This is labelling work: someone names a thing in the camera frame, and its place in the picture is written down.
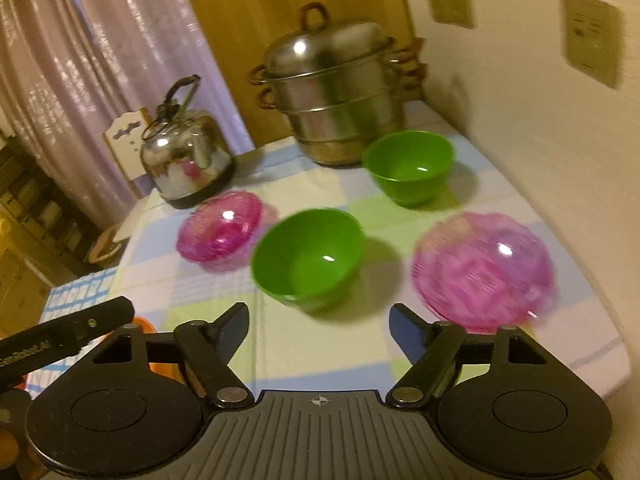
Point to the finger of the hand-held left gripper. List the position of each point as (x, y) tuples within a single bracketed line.
[(107, 317)]

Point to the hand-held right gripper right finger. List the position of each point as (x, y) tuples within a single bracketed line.
[(401, 325)]

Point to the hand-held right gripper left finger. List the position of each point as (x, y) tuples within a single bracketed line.
[(237, 321)]

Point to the orange plastic bowl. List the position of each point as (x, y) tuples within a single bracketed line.
[(165, 367)]

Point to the small pink translucent plate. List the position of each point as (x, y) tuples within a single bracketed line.
[(220, 230)]

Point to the green plastic bowl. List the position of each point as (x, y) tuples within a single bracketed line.
[(407, 167), (307, 260)]

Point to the large pink translucent plate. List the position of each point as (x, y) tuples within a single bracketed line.
[(480, 275)]

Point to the blue white grid cloth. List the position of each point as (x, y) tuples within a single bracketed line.
[(85, 290)]

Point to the round stool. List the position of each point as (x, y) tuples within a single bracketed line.
[(107, 245)]

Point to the dark wooden shelf unit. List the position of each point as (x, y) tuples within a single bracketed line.
[(30, 195)]

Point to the pastel checked tablecloth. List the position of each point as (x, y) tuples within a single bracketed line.
[(320, 185)]

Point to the stainless steel kettle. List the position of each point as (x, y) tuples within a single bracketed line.
[(185, 160)]

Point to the white wooden chair back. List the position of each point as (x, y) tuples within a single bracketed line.
[(125, 135)]

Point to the stainless steel steamer pot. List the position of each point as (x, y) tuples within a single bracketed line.
[(340, 95)]

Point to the pale purple curtain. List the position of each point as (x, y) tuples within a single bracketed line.
[(100, 35)]

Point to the wooden door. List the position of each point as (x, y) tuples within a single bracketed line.
[(240, 20)]

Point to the beige wall switch plate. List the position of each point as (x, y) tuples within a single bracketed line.
[(450, 4)]

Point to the beige wall outlet plate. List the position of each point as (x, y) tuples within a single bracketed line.
[(590, 40)]

